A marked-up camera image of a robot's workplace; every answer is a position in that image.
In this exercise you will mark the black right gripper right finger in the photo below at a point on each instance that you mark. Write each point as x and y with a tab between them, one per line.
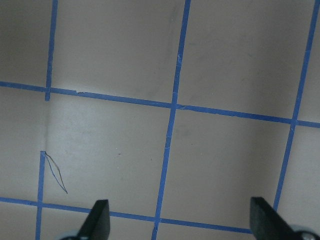
267	224

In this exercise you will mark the loose blue thread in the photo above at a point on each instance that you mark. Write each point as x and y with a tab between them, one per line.
56	172

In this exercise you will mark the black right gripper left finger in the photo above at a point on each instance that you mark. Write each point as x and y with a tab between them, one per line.
97	224

